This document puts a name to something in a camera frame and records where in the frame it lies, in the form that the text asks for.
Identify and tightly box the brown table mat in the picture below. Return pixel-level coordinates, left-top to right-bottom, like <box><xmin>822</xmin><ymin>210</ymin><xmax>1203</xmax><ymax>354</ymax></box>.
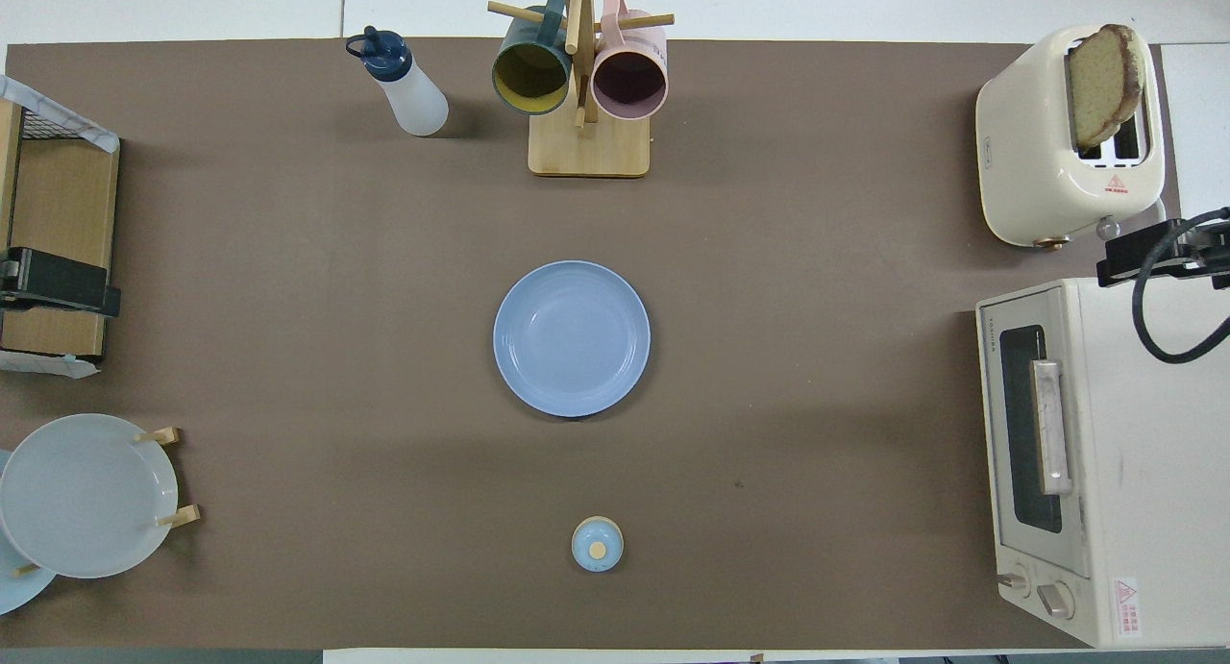
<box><xmin>0</xmin><ymin>37</ymin><xmax>1185</xmax><ymax>651</ymax></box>

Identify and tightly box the white toaster oven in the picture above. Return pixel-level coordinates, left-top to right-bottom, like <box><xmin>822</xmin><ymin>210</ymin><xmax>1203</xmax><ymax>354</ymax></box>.
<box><xmin>975</xmin><ymin>277</ymin><xmax>1230</xmax><ymax>649</ymax></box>

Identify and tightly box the marble patterned sheet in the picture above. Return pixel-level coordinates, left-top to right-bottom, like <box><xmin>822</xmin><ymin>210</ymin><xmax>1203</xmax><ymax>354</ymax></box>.
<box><xmin>0</xmin><ymin>350</ymin><xmax>100</xmax><ymax>379</ymax></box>
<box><xmin>0</xmin><ymin>73</ymin><xmax>121</xmax><ymax>154</ymax></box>

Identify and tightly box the wooden dish rack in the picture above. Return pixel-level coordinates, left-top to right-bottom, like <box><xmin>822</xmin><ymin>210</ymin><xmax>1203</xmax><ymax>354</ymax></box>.
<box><xmin>12</xmin><ymin>427</ymin><xmax>201</xmax><ymax>578</ymax></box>

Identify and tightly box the blue round plate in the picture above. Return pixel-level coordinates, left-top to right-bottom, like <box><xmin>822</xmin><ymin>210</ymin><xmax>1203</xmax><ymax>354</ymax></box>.
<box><xmin>493</xmin><ymin>260</ymin><xmax>652</xmax><ymax>419</ymax></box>

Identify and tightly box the slice of brown bread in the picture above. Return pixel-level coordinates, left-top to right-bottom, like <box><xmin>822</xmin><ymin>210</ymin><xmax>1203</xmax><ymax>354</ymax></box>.
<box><xmin>1067</xmin><ymin>24</ymin><xmax>1144</xmax><ymax>149</ymax></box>

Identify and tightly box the wooden shelf with wire basket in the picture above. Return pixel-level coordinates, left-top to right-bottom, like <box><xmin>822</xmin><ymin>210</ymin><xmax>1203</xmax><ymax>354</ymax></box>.
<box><xmin>0</xmin><ymin>97</ymin><xmax>121</xmax><ymax>359</ymax></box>

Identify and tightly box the cream two-slot toaster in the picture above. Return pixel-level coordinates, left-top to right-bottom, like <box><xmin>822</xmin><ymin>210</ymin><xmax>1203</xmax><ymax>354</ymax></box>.
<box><xmin>975</xmin><ymin>23</ymin><xmax>1166</xmax><ymax>252</ymax></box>

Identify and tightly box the small blue shaker with cork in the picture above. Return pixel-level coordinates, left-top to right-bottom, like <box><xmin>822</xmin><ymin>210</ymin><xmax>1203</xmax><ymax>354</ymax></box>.
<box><xmin>571</xmin><ymin>516</ymin><xmax>625</xmax><ymax>573</ymax></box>

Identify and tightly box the light blue plate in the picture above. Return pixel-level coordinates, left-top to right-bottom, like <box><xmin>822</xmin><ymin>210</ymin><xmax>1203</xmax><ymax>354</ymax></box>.
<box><xmin>0</xmin><ymin>450</ymin><xmax>57</xmax><ymax>615</ymax></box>

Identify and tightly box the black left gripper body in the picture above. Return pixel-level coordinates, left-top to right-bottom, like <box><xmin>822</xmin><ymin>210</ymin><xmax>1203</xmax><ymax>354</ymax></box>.
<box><xmin>0</xmin><ymin>248</ymin><xmax>122</xmax><ymax>317</ymax></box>

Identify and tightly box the squeeze bottle with navy cap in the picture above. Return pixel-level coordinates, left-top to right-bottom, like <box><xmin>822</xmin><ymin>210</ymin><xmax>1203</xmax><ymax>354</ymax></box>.
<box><xmin>346</xmin><ymin>27</ymin><xmax>450</xmax><ymax>137</ymax></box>

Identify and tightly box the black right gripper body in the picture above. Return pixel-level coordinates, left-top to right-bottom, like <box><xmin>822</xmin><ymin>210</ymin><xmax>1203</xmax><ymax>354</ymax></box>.
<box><xmin>1098</xmin><ymin>218</ymin><xmax>1230</xmax><ymax>290</ymax></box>

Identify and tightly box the wooden mug tree stand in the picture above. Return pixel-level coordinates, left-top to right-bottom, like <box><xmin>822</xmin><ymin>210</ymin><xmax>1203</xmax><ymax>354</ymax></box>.
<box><xmin>487</xmin><ymin>0</ymin><xmax>676</xmax><ymax>179</ymax></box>

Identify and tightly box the teal mug with yellow inside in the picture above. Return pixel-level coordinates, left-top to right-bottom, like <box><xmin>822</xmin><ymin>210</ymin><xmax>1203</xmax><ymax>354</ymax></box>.
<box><xmin>491</xmin><ymin>0</ymin><xmax>575</xmax><ymax>117</ymax></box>

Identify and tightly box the pink mug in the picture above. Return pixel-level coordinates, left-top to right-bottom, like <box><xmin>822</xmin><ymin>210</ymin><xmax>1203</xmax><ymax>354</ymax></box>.
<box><xmin>590</xmin><ymin>0</ymin><xmax>669</xmax><ymax>122</ymax></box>

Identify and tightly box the grey plate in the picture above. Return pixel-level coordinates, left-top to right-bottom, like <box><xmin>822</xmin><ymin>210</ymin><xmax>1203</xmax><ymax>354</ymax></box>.
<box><xmin>0</xmin><ymin>413</ymin><xmax>180</xmax><ymax>579</ymax></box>

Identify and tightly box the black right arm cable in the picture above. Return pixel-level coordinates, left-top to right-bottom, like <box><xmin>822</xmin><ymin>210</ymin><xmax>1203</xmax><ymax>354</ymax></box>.
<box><xmin>1132</xmin><ymin>208</ymin><xmax>1230</xmax><ymax>364</ymax></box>

